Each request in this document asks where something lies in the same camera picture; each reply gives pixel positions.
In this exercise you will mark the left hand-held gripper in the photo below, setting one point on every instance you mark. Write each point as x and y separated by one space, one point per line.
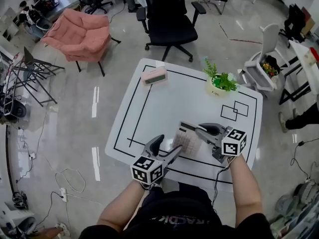
147 169

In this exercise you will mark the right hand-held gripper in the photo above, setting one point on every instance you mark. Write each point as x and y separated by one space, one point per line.
233 143

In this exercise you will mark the white desk calculator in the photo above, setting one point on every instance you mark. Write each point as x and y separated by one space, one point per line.
185 141

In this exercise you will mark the person's left forearm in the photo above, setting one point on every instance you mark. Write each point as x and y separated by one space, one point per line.
119 208

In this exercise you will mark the person's right forearm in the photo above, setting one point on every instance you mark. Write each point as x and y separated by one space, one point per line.
245 193

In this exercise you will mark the potted green plant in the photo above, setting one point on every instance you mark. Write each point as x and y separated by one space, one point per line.
219 83

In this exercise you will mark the person's black clothing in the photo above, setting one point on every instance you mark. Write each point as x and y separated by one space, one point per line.
179 215

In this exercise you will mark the pink digital clock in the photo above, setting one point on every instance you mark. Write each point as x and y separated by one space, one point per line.
154 76

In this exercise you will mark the flower basket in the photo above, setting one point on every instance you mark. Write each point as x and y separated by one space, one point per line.
269 69

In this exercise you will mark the white swivel chair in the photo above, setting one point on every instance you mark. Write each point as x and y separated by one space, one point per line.
266 43

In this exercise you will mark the black office chair with headrest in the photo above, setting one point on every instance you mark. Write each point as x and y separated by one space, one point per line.
169 21

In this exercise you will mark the white power strip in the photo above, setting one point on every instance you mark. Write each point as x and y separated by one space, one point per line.
63 194

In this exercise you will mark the pile of bags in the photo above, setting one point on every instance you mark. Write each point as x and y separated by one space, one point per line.
299 208

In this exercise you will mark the white desk with black legs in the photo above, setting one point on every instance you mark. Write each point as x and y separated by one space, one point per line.
302 58

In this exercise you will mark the red and white container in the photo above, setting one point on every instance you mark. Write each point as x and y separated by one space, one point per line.
314 55

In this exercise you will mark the pink armchair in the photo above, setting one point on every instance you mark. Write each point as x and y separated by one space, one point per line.
77 34

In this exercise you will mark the black round floor device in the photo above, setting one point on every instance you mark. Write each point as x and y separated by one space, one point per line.
15 111

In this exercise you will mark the black folding metal frame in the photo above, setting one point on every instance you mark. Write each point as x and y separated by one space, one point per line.
27 76

